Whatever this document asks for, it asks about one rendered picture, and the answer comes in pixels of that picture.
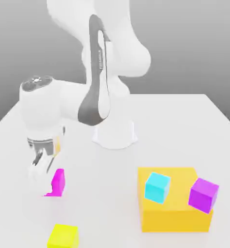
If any small magenta cube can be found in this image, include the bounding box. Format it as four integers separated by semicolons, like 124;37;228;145
43;168;66;198

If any small purple cube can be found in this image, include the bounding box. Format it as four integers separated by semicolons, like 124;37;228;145
188;177;220;215

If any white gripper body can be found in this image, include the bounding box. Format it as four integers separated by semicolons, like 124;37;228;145
27;153;58;194

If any small cyan cube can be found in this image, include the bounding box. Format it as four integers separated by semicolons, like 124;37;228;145
144;172;171;204

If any small yellow cube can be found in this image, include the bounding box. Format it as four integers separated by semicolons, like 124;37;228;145
47;223;79;248

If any large orange box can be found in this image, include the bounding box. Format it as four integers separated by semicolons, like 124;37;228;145
137;167;214;233

